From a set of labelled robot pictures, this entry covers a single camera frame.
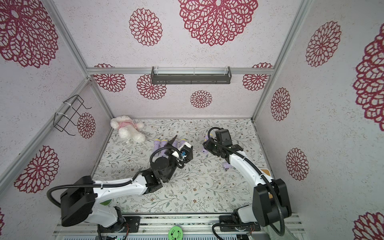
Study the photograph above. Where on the green round disc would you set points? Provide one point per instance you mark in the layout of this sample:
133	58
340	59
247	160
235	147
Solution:
175	233

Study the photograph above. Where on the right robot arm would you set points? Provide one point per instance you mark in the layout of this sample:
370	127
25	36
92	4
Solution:
270	199

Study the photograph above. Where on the black wall shelf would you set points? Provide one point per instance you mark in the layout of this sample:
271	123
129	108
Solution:
191	77

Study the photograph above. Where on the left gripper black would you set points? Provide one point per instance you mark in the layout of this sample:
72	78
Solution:
172	141

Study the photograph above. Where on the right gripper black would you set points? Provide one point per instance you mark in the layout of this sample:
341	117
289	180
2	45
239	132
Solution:
208	145

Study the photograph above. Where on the black wire wall rack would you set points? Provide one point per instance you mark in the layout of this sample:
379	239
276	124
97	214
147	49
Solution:
63	119

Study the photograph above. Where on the white plush toy pink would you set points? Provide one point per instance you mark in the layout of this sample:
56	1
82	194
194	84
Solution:
128	129

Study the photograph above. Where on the green cloth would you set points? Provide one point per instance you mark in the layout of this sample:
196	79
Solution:
274	236

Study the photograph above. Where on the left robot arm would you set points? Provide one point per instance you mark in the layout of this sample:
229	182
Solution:
83	201

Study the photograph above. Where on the green tape roll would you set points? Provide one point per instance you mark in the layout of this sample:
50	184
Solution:
106	203

